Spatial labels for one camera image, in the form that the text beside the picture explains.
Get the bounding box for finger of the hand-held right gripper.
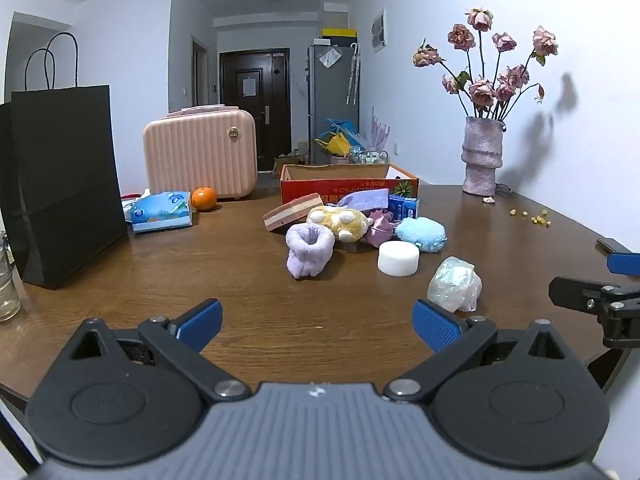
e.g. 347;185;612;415
548;276;640;313
606;251;640;277

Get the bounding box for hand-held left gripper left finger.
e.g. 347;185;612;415
57;298;252;402

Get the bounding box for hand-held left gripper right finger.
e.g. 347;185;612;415
382;298;583;403

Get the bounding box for iridescent white pouch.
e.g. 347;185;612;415
427;256;483;313

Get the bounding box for white round sponge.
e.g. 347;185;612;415
377;241;421;277

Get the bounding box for light blue plush toy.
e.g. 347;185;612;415
395;216;447;252

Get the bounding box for lavender fuzzy slipper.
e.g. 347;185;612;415
286;223;336;281

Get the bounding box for pink and cream sponge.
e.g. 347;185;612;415
263;193;323;233

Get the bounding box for yellow plush toy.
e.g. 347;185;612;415
306;205;373;243

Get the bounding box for purple knit pouch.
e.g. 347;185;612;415
337;187;390;211

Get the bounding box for red cardboard box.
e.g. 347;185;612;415
280;162;420;221

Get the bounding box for yellow crumbs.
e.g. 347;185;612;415
509;207;551;227

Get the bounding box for blue tissue pack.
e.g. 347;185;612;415
125;190;193;233

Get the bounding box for orange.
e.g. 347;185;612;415
191;187;218;211

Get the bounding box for blue carton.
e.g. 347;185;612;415
387;195;420;222

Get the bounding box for pink ribbed suitcase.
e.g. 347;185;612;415
143;105;258;201

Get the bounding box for pink textured vase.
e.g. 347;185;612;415
461;116;507;196

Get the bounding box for brown cardboard box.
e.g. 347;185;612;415
272;152;308;178

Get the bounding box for cart with bottles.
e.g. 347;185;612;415
350;146;390;165

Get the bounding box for black paper bag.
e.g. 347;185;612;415
0;32;129;290

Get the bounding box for glass jar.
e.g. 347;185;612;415
0;232;22;322

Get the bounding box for pink feather decoration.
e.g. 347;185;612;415
370;106;393;153

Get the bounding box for yellow bag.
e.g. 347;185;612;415
315;130;351;157

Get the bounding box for pink crinkled sheet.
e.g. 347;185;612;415
167;104;238;116

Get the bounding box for dark brown door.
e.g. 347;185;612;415
219;49;292;158

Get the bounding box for dried pink roses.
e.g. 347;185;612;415
412;7;559;122

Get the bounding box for side room door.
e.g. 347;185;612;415
191;35;208;108

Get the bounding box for grey refrigerator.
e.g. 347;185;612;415
306;42;360;153

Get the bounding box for folded white umbrella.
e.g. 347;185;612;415
346;42;361;106

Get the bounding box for yellow and black box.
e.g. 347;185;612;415
321;27;358;46

